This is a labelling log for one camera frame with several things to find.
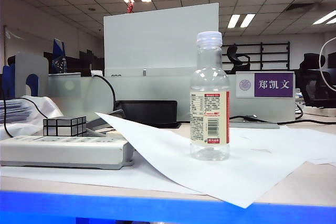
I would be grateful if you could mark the white power strip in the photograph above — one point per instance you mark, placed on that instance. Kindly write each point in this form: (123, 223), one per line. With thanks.
(65, 153)

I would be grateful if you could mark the frosted glass desk partition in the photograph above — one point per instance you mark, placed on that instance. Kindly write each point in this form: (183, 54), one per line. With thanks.
(162, 87)

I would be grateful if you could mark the black rectangular tray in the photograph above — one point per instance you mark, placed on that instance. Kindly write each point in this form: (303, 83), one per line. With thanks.
(148, 112)

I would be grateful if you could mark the clear plastic bottle, cream label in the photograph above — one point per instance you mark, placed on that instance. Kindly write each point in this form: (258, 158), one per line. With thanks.
(209, 119)

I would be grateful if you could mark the white board panel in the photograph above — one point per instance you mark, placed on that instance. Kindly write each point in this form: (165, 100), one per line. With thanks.
(157, 43)

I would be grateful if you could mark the black office chair, curved headrest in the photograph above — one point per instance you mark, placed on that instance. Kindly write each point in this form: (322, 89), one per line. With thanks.
(235, 58)

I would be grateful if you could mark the black stepped furniture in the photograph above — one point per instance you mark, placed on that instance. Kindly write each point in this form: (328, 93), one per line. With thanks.
(86, 61)

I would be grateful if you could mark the white paper sheet, curled edge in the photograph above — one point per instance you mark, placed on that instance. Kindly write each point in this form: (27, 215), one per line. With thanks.
(223, 176)

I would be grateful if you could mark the red hanging ornament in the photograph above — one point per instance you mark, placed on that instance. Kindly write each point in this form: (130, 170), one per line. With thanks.
(130, 5)

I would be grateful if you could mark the purple and white name plate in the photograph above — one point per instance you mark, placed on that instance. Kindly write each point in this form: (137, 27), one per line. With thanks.
(273, 84)

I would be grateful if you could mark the silver mirror cube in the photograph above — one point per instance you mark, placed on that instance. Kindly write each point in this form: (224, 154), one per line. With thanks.
(64, 127)

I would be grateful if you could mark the black shelf rack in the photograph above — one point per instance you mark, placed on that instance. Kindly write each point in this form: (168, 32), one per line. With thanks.
(275, 53)

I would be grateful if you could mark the blue crystal trophy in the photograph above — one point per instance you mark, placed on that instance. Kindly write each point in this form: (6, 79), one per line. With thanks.
(58, 56)

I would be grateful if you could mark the white plastic bag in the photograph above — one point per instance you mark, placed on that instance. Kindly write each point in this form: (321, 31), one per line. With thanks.
(50, 108)

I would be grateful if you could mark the black mesh office chair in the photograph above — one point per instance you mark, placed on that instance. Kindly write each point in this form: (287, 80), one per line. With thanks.
(313, 82)

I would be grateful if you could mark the stack of printed papers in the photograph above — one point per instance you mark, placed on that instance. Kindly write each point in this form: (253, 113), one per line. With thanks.
(13, 111)

